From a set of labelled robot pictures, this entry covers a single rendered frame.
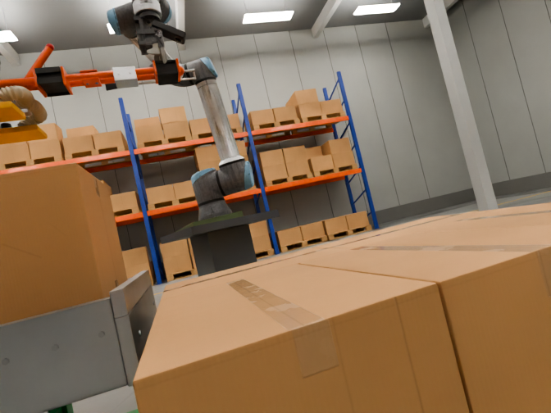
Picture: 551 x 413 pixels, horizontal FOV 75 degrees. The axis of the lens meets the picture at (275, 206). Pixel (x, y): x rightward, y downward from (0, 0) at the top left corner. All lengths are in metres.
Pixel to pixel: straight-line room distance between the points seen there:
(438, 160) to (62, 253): 12.07
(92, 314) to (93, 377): 0.13
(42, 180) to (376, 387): 0.91
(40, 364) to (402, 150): 11.48
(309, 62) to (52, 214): 10.80
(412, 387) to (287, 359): 0.17
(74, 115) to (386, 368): 10.27
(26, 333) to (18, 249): 0.25
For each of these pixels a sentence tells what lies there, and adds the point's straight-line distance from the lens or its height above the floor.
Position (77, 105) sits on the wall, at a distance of 10.60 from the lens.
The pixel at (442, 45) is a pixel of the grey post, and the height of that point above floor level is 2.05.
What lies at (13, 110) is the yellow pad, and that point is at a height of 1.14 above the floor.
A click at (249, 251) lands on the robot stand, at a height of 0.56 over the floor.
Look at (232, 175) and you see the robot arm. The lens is 1.93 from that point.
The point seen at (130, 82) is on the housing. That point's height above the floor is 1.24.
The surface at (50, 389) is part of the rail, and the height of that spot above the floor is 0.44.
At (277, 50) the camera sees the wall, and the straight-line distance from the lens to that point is 11.43.
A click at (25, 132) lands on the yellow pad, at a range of 1.41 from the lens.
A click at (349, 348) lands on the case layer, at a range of 0.48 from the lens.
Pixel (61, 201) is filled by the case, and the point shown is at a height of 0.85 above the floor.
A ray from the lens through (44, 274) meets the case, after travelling 1.08.
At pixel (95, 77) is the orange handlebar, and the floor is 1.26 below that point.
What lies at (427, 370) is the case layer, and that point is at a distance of 0.55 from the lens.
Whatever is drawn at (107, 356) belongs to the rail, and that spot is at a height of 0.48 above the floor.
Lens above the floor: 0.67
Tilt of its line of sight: 3 degrees up
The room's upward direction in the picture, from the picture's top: 13 degrees counter-clockwise
